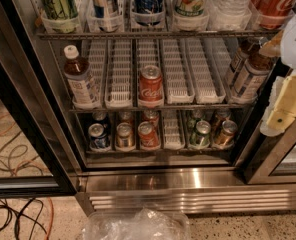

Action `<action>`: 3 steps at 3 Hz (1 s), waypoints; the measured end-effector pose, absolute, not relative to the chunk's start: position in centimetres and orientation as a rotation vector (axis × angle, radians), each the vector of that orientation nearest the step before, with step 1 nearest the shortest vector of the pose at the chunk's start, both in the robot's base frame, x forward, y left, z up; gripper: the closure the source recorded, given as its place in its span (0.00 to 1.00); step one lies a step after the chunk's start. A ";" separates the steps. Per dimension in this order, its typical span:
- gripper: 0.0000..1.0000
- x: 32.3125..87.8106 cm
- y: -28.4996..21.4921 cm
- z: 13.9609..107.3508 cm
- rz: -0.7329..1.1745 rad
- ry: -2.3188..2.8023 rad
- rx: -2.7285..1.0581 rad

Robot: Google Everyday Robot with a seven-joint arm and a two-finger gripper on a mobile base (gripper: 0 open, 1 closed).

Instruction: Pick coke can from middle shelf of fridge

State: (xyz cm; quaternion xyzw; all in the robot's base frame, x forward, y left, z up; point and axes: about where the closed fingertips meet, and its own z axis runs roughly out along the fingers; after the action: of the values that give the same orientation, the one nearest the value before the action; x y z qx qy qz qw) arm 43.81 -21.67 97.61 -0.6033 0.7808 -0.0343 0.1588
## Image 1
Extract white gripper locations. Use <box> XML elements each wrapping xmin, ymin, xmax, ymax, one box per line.
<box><xmin>259</xmin><ymin>14</ymin><xmax>296</xmax><ymax>137</ymax></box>

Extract orange can rear bottom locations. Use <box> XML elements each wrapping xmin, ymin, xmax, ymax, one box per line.
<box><xmin>210</xmin><ymin>108</ymin><xmax>231</xmax><ymax>130</ymax></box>

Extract orange can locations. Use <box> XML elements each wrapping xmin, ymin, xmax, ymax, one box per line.
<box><xmin>210</xmin><ymin>108</ymin><xmax>231</xmax><ymax>130</ymax></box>
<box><xmin>214</xmin><ymin>120</ymin><xmax>238</xmax><ymax>146</ymax></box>

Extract glass fridge door right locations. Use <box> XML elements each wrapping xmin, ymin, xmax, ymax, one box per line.
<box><xmin>232</xmin><ymin>63</ymin><xmax>296</xmax><ymax>186</ymax></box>

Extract glass fridge door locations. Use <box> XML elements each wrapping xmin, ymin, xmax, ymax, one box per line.
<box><xmin>0</xmin><ymin>0</ymin><xmax>80</xmax><ymax>198</ymax></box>
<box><xmin>232</xmin><ymin>63</ymin><xmax>296</xmax><ymax>186</ymax></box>

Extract orange can front bottom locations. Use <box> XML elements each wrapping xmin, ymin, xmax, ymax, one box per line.
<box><xmin>214</xmin><ymin>120</ymin><xmax>238</xmax><ymax>146</ymax></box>

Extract green can rear bottom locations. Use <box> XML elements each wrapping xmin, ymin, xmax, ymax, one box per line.
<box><xmin>187</xmin><ymin>109</ymin><xmax>205</xmax><ymax>131</ymax></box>

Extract green can front bottom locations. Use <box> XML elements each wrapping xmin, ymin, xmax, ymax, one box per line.
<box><xmin>190</xmin><ymin>120</ymin><xmax>211</xmax><ymax>149</ymax></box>

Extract red can rear bottom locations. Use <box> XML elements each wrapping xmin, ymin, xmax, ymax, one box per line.
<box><xmin>142</xmin><ymin>110</ymin><xmax>159</xmax><ymax>127</ymax></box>

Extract red can front bottom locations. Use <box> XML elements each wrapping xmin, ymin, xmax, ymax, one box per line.
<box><xmin>138</xmin><ymin>121</ymin><xmax>159</xmax><ymax>148</ymax></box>

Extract brown can rear bottom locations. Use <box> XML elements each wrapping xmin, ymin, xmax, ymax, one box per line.
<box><xmin>118</xmin><ymin>111</ymin><xmax>134</xmax><ymax>125</ymax></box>

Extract brown can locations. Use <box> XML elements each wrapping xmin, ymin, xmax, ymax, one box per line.
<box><xmin>118</xmin><ymin>111</ymin><xmax>134</xmax><ymax>125</ymax></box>
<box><xmin>117</xmin><ymin>123</ymin><xmax>134</xmax><ymax>148</ymax></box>

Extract brown can front bottom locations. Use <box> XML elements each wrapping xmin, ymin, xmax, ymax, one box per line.
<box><xmin>117</xmin><ymin>123</ymin><xmax>134</xmax><ymax>148</ymax></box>

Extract blue pepsi can rear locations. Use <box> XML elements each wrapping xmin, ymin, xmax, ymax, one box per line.
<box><xmin>92</xmin><ymin>111</ymin><xmax>110</xmax><ymax>128</ymax></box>

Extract blue pepsi can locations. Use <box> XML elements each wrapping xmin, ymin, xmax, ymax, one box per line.
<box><xmin>88</xmin><ymin>123</ymin><xmax>110</xmax><ymax>149</ymax></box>
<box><xmin>92</xmin><ymin>111</ymin><xmax>110</xmax><ymax>128</ymax></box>

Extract blue pepsi can front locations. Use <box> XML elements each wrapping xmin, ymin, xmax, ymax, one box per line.
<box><xmin>88</xmin><ymin>123</ymin><xmax>110</xmax><ymax>149</ymax></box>

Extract steel fridge bottom grille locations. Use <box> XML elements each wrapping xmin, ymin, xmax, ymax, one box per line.
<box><xmin>76</xmin><ymin>168</ymin><xmax>296</xmax><ymax>214</ymax></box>

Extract tea bottle left middle shelf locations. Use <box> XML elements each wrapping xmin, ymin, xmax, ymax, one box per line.
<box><xmin>64</xmin><ymin>45</ymin><xmax>99</xmax><ymax>109</ymax></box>

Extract green can top shelf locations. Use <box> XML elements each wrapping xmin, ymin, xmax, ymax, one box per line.
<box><xmin>41</xmin><ymin>0</ymin><xmax>78</xmax><ymax>20</ymax></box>

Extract glass fridge door left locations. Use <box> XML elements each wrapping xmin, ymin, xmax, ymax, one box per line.
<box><xmin>0</xmin><ymin>0</ymin><xmax>80</xmax><ymax>198</ymax></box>

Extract tea bottle front right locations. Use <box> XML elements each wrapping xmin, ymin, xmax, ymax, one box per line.
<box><xmin>232</xmin><ymin>52</ymin><xmax>273</xmax><ymax>100</ymax></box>

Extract tea bottle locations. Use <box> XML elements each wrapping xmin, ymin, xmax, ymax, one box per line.
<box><xmin>225</xmin><ymin>37</ymin><xmax>260</xmax><ymax>87</ymax></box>
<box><xmin>232</xmin><ymin>52</ymin><xmax>273</xmax><ymax>100</ymax></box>

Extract tea bottle rear right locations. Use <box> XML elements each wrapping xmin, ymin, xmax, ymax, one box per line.
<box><xmin>225</xmin><ymin>37</ymin><xmax>260</xmax><ymax>87</ymax></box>

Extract clear plastic bin with bag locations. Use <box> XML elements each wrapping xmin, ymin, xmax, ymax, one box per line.
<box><xmin>83</xmin><ymin>208</ymin><xmax>191</xmax><ymax>240</ymax></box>

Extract orange cable on floor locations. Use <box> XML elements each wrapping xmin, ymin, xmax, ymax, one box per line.
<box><xmin>0</xmin><ymin>104</ymin><xmax>55</xmax><ymax>240</ymax></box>

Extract black cables on floor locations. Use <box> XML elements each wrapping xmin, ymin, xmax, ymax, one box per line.
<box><xmin>0</xmin><ymin>197</ymin><xmax>48</xmax><ymax>240</ymax></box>

